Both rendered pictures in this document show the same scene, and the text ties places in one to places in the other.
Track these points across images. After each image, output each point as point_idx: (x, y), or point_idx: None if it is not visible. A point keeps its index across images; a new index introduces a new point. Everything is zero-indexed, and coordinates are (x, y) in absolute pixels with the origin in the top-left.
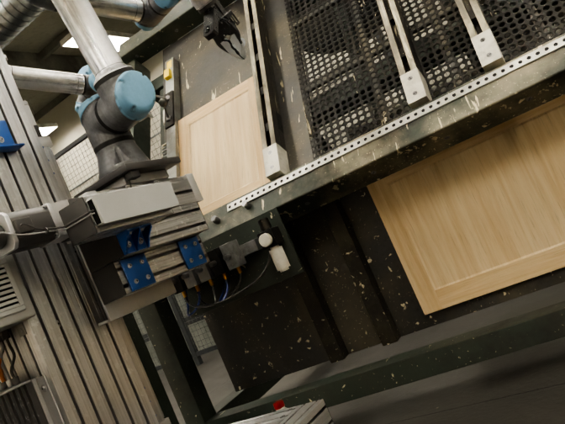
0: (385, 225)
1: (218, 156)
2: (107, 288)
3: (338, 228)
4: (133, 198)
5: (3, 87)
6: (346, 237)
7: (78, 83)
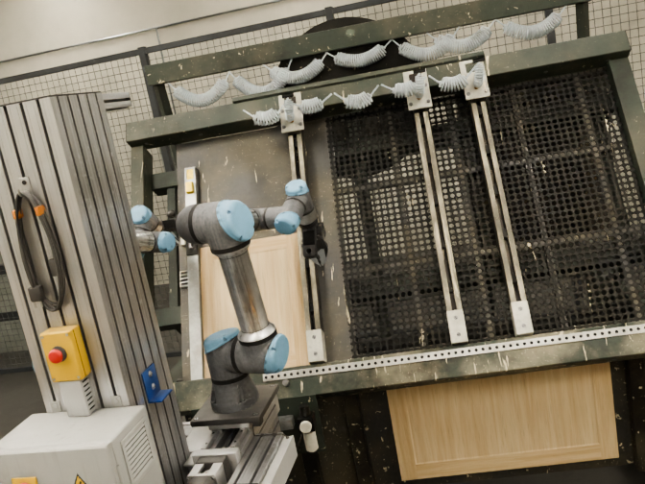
0: (390, 406)
1: None
2: None
3: (350, 402)
4: (282, 470)
5: (150, 323)
6: (356, 412)
7: (149, 245)
